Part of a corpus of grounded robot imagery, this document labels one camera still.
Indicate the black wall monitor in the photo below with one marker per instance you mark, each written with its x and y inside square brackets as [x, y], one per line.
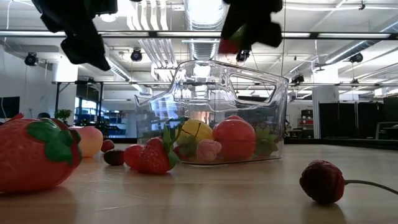
[9, 107]

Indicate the clear plastic container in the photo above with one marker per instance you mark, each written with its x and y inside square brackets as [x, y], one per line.
[217, 90]

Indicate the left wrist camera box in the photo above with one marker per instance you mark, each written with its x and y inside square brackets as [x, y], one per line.
[107, 6]

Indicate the black overhead rig beam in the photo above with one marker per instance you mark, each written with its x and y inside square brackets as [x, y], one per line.
[152, 33]

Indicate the person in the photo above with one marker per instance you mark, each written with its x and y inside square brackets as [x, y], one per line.
[44, 115]

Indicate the small pink toy fruit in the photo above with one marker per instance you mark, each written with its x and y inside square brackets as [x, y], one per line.
[207, 151]

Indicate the dark red toy cherry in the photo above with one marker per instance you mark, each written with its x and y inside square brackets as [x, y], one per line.
[107, 145]
[114, 157]
[323, 182]

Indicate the black partition panels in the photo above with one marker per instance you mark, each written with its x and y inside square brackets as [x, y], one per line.
[351, 119]

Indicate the yellow toy lemon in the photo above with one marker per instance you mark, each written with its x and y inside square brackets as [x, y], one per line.
[199, 130]

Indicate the grey chair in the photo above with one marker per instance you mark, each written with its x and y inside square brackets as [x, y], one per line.
[387, 126]

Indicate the pink toy peach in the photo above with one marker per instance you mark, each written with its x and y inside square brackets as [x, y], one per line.
[90, 141]

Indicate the green background plant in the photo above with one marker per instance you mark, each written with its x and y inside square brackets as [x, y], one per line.
[63, 114]

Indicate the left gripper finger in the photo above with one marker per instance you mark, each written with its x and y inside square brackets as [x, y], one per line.
[77, 53]
[98, 49]

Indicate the large red toy strawberry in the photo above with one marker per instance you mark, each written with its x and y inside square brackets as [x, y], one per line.
[28, 168]

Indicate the shelf with red boxes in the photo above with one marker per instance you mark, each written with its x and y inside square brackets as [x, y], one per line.
[307, 121]

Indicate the black metal stand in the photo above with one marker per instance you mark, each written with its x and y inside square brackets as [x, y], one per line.
[57, 99]

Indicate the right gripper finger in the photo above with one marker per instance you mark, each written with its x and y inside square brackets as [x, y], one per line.
[264, 34]
[231, 25]

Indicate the round red toy tomato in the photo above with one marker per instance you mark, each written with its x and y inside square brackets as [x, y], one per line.
[234, 138]

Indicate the small red toy strawberry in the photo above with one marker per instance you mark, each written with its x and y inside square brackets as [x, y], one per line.
[227, 46]
[154, 157]
[132, 157]
[265, 143]
[186, 147]

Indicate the black ceiling spotlight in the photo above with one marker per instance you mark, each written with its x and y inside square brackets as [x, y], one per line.
[297, 79]
[136, 55]
[356, 57]
[242, 56]
[31, 59]

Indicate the silver ventilation duct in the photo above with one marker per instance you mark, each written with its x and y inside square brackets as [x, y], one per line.
[203, 46]

